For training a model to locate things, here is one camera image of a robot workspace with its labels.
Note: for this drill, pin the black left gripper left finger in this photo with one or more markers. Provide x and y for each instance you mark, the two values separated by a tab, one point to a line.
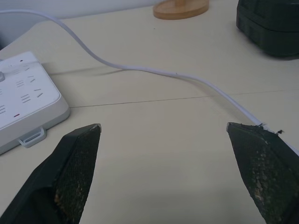
70	172

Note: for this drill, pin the round wooden base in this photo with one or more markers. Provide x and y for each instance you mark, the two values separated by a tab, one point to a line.
180	9

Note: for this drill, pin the white power strip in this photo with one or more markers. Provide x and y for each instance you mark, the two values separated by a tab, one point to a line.
25	98

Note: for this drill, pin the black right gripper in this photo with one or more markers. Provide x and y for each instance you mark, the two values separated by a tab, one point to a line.
268	25

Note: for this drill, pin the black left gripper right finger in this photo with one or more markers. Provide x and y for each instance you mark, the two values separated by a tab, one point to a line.
264	172

